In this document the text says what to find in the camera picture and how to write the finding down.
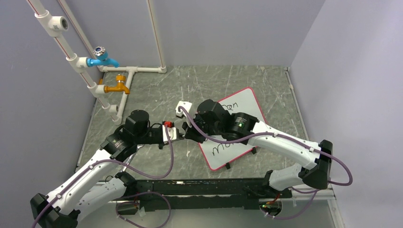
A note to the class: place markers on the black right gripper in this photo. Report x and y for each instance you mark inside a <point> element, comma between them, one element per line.
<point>190,133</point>

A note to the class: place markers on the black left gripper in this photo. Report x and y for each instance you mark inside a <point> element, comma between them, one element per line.
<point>160,145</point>

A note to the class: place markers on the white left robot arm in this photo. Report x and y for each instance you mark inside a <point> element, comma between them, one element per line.
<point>77,197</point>

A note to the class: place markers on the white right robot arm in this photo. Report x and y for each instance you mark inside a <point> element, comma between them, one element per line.
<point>214,123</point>

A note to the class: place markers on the silver combination wrench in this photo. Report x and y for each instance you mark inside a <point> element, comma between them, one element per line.
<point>127,162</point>

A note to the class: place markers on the orange brass faucet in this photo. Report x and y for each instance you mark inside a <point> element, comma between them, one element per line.
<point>119,87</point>

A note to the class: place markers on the blue plastic faucet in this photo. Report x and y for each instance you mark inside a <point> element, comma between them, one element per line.
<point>102,58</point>

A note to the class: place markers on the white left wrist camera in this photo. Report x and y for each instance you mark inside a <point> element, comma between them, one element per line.
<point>169,132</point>

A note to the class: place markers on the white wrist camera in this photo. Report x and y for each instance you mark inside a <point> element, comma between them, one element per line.
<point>184,106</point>
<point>169,132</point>

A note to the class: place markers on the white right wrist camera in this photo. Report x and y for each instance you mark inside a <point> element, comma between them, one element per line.
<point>184,106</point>

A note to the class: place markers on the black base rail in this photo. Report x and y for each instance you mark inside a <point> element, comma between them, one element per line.
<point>247,193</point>

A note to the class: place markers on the white PVC pipe frame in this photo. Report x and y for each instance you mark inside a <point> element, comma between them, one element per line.
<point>111,98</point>

